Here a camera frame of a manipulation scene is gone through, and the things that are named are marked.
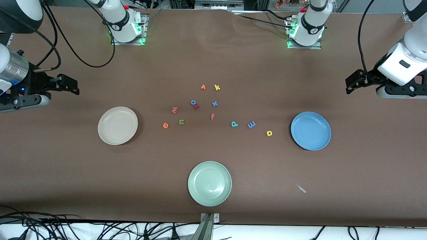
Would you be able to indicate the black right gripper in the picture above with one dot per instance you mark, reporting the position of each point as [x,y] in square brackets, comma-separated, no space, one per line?
[36,82]

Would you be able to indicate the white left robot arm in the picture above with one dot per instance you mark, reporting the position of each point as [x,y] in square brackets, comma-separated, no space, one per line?
[312,26]

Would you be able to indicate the brown paper table cover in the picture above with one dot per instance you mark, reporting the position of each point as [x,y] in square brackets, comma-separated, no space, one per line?
[213,150]

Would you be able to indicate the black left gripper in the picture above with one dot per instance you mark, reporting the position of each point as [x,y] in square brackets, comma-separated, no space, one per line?
[369,79]

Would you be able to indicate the metal camera stand bracket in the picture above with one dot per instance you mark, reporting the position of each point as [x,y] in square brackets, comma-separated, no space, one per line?
[208,230]

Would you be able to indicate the beige round plate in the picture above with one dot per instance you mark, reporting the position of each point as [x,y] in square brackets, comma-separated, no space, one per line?
[117,126]

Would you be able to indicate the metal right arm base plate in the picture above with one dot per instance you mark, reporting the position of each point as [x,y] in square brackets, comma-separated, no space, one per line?
[145,25]

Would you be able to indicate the teal foam letter p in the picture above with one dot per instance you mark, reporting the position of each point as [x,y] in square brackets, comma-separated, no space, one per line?
[233,124]

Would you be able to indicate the pink artificial flowers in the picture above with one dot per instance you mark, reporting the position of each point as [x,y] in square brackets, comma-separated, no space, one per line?
[279,4]

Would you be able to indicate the green round plate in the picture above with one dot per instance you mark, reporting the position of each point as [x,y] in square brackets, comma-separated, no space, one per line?
[209,184]

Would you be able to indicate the small grey tape scrap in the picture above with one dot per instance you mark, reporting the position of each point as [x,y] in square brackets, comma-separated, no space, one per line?
[301,188]

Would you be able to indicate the aluminium corner profile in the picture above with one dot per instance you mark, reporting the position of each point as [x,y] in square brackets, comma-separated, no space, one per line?
[406,17]

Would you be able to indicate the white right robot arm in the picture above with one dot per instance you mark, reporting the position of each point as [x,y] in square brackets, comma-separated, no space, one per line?
[121,23]

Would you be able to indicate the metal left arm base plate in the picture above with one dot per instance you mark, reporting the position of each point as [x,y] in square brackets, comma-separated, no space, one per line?
[305,47]

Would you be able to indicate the aluminium frame structure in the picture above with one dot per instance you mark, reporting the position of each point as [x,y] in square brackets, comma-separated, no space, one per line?
[218,4]

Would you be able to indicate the blue foam letter E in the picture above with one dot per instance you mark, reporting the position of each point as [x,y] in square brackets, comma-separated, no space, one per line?
[251,125]

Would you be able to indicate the blue round plate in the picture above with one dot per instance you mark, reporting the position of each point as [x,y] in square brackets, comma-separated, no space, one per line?
[310,131]

